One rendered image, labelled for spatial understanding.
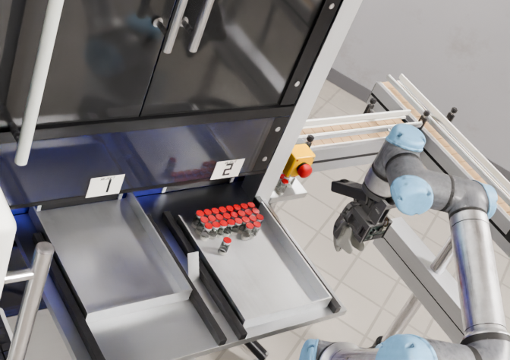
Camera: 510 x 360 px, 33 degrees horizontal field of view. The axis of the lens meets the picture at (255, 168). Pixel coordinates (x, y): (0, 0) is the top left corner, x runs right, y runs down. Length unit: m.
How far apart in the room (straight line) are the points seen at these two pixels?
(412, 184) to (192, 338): 0.61
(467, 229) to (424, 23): 2.91
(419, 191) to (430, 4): 2.89
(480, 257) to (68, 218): 0.97
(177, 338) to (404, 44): 2.95
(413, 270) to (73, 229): 1.36
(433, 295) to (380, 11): 2.01
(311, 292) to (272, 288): 0.10
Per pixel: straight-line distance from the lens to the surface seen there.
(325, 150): 2.53
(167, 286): 2.00
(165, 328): 1.92
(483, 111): 4.60
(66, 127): 1.80
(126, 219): 2.12
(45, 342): 2.37
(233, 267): 2.10
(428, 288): 2.97
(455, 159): 2.80
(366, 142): 2.65
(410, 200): 1.66
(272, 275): 2.13
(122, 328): 1.89
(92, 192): 1.97
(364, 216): 1.84
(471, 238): 1.67
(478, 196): 1.73
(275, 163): 2.24
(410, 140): 1.73
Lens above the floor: 2.31
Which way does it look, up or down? 36 degrees down
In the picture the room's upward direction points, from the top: 24 degrees clockwise
